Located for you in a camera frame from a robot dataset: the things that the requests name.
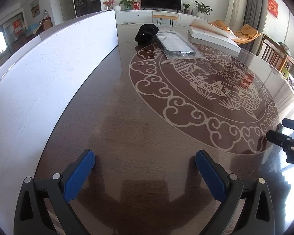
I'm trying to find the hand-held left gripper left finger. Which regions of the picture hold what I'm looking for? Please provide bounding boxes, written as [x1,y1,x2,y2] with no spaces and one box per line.
[13,149,96,235]

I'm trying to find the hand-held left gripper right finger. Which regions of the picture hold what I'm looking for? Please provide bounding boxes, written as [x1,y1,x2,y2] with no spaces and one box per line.
[195,150,276,235]

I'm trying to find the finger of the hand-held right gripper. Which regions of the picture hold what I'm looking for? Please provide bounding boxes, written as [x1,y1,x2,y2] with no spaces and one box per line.
[282,118,294,131]
[266,130,294,153]

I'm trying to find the wooden chair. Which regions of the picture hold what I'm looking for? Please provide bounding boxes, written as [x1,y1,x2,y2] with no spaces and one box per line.
[258,34,294,73]

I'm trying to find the orange lounge chair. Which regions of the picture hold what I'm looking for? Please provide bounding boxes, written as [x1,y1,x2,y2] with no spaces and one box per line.
[208,19,261,45]

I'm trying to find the white upright board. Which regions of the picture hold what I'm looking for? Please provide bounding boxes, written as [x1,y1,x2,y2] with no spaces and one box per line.
[0,9,119,202]

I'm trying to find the white flat box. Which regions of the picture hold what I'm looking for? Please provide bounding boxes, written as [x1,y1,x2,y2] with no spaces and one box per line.
[188,19,241,53]

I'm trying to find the grey curtain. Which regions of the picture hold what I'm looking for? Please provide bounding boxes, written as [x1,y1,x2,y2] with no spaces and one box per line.
[242,0,269,31]

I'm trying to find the white covered standing air conditioner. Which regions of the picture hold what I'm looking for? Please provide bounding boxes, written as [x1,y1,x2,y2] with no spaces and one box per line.
[224,0,248,28]

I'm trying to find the clear plastic flat package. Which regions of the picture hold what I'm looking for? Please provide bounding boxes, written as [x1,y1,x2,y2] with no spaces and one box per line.
[155,28,204,60]

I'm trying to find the large leafy potted plant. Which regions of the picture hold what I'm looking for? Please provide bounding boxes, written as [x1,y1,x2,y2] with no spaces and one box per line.
[192,0,213,18]

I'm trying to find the table with blue cloth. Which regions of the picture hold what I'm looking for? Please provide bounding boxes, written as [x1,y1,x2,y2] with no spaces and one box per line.
[26,23,42,36]

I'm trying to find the black velvet pouch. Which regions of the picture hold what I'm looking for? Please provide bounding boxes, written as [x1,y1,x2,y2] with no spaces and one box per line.
[134,24,160,45]

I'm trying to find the red window banner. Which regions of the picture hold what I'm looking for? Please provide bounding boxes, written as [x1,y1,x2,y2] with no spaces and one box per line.
[12,19,23,34]

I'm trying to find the orange bench with metal legs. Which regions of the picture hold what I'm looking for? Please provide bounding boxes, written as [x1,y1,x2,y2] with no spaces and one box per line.
[152,14,179,27]

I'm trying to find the white television cabinet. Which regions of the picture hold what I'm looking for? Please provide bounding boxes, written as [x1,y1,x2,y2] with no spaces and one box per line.
[115,9,209,28]

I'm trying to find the red flowers in white vase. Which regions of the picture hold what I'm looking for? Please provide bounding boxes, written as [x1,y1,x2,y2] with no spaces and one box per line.
[103,0,121,11]

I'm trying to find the green potted plant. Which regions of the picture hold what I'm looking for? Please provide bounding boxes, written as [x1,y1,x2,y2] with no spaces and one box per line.
[119,0,135,11]

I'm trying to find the red wall hanging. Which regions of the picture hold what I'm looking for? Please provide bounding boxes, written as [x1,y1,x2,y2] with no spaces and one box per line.
[268,0,279,18]

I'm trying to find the framed wall painting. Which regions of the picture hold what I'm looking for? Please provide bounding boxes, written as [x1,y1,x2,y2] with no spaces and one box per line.
[30,0,41,18]

